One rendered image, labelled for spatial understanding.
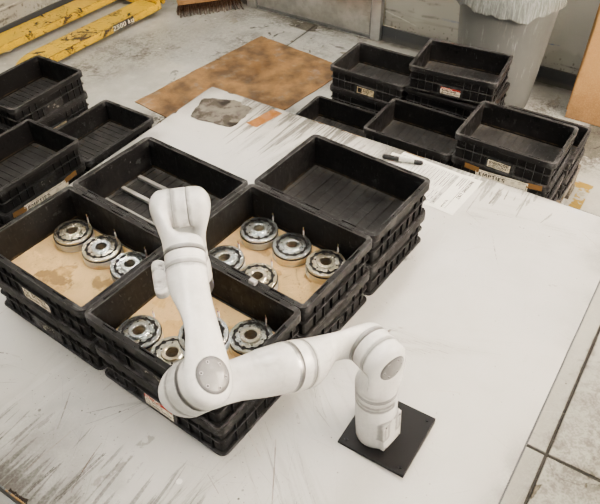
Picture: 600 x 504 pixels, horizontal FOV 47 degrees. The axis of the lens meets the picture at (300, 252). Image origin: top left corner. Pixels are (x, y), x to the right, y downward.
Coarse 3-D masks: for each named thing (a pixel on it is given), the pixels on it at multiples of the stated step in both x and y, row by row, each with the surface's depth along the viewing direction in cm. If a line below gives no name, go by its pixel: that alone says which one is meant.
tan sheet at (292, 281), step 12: (228, 240) 185; (240, 240) 185; (252, 252) 182; (264, 252) 182; (312, 252) 181; (276, 264) 178; (288, 276) 175; (300, 276) 175; (288, 288) 172; (300, 288) 172; (312, 288) 172; (300, 300) 169
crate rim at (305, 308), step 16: (240, 192) 184; (272, 192) 184; (224, 208) 180; (304, 208) 179; (336, 224) 174; (368, 240) 170; (352, 256) 166; (240, 272) 162; (336, 272) 161; (272, 288) 158; (320, 288) 158; (304, 304) 154
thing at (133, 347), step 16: (160, 256) 166; (224, 272) 162; (256, 288) 158; (96, 304) 155; (288, 304) 154; (96, 320) 151; (288, 320) 151; (112, 336) 149; (272, 336) 147; (144, 352) 144; (160, 368) 142
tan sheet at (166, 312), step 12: (156, 300) 169; (168, 300) 169; (216, 300) 169; (144, 312) 166; (156, 312) 166; (168, 312) 166; (216, 312) 166; (228, 312) 166; (168, 324) 163; (180, 324) 163; (228, 324) 163; (168, 336) 161
